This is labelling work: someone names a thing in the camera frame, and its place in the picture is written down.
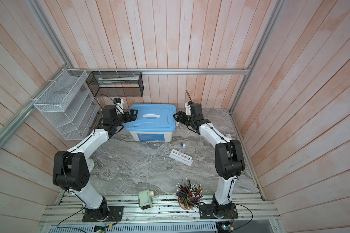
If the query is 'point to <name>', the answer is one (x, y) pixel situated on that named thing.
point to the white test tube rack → (185, 159)
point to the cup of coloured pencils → (189, 194)
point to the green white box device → (145, 198)
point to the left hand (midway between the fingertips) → (133, 113)
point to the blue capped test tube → (181, 148)
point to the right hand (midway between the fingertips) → (175, 116)
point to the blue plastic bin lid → (153, 117)
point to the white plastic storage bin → (149, 136)
